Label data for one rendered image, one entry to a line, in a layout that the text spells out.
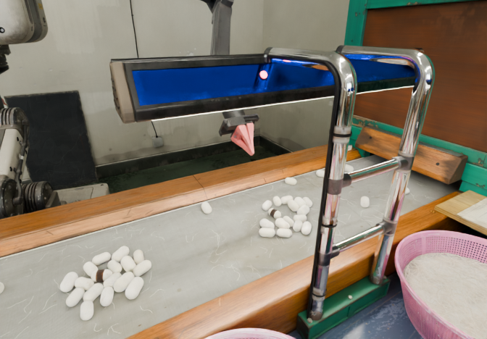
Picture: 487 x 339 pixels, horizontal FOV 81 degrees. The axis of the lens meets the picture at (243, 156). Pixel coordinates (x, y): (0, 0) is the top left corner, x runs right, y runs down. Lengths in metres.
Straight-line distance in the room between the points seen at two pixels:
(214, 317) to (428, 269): 0.41
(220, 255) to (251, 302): 0.14
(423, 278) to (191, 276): 0.42
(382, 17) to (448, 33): 0.21
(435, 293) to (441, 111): 0.50
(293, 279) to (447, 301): 0.25
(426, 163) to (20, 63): 2.40
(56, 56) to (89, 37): 0.27
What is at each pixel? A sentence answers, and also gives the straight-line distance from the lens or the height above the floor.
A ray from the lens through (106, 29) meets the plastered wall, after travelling 2.51.
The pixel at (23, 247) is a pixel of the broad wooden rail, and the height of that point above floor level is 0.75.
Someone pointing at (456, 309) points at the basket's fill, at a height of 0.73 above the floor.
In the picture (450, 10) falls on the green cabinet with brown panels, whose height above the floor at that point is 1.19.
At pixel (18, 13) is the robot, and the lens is 0.99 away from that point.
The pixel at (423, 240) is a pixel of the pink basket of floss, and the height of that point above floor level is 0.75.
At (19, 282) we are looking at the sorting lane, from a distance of 0.67.
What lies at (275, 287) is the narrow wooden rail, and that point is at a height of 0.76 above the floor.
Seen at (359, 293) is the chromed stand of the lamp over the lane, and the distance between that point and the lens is 0.60.
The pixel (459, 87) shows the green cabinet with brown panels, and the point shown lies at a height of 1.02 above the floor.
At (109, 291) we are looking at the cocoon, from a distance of 0.55.
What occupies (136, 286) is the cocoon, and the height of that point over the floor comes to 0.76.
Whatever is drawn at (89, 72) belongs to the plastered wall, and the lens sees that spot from 2.52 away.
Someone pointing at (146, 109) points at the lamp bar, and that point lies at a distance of 0.37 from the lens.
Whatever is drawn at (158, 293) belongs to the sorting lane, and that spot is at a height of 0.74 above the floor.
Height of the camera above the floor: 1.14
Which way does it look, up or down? 23 degrees down
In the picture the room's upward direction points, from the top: straight up
